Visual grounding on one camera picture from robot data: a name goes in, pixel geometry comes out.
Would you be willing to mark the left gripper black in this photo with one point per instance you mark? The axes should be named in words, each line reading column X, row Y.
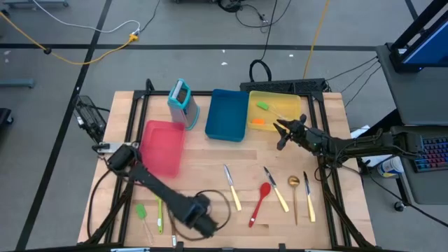
column 201, row 217

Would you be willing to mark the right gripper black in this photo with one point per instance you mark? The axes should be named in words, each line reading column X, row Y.
column 302, row 134

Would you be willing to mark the yellow translucent plastic bin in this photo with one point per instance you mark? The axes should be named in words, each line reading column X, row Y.
column 287, row 105

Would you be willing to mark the orange silicone spatula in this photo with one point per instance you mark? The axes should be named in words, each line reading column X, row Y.
column 258, row 121

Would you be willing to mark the green silicone spatula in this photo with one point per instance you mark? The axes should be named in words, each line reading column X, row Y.
column 262, row 105
column 141, row 211

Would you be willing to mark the green silicone spoon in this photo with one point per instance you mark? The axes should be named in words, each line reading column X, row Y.
column 160, row 220

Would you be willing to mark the gold metal spoon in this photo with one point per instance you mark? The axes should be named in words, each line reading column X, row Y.
column 293, row 181

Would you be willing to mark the blue plastic bin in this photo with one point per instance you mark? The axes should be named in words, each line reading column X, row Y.
column 227, row 115

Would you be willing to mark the red silicone spoon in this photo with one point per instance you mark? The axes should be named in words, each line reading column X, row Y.
column 265, row 190

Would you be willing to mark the red translucent plastic bin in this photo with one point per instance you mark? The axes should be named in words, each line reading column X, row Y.
column 162, row 147

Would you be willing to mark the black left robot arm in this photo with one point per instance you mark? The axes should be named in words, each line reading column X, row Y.
column 157, row 189

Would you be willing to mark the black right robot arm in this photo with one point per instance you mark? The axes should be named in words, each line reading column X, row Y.
column 367, row 145

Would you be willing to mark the black perforated box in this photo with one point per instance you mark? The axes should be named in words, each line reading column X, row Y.
column 280, row 85

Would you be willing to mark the white paper sheet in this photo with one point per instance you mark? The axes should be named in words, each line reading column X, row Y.
column 374, row 161

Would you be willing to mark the white bottle with label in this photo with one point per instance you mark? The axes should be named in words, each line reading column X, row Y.
column 390, row 167

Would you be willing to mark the black cart caster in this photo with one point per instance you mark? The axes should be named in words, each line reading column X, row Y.
column 399, row 206

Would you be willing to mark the grey computer cart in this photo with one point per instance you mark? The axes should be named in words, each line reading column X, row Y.
column 420, row 91

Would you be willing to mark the black mesh controller box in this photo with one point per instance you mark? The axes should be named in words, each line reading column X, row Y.
column 89, row 117

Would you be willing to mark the backlit rainbow keyboard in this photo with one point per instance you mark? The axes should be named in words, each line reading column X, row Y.
column 434, row 154

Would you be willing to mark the monitor with black stand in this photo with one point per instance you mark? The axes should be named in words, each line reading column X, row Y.
column 430, row 45

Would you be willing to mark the black caster wheel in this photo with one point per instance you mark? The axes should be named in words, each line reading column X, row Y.
column 5, row 115

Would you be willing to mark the grey floor bar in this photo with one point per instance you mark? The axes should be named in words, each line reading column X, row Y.
column 17, row 83

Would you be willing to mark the black aluminium table frame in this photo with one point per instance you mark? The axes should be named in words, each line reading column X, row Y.
column 159, row 93

